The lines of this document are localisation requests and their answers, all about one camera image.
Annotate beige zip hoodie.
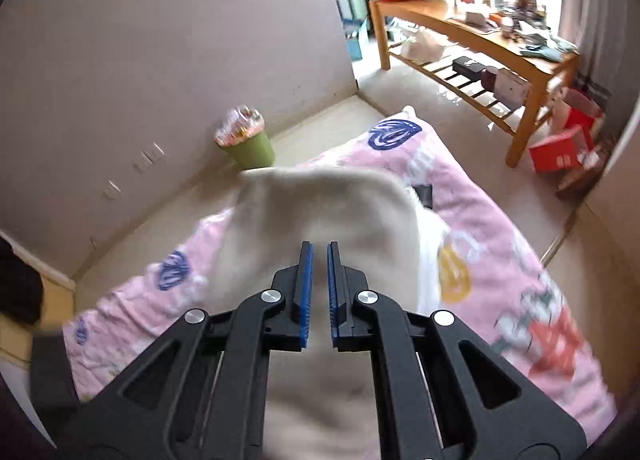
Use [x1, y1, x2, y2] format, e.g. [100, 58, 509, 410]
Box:
[205, 167, 420, 459]

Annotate white folded garment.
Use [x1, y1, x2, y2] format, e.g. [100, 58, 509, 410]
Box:
[405, 187, 450, 316]

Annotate green trash bin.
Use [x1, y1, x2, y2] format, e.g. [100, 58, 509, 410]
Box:
[214, 104, 276, 171]

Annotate red shopping bag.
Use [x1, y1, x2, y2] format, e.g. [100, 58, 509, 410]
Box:
[528, 87, 605, 174]

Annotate white box on shelf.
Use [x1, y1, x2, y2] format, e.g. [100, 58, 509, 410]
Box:
[494, 68, 530, 110]

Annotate black box on shelf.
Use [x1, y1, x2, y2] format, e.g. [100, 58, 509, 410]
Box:
[451, 56, 487, 82]

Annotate wooden bench table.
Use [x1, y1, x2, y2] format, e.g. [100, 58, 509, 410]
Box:
[369, 0, 579, 167]

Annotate grey window curtain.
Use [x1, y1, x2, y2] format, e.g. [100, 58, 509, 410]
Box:
[560, 0, 639, 111]

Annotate white wall sockets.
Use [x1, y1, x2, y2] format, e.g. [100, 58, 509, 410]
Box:
[102, 142, 166, 201]

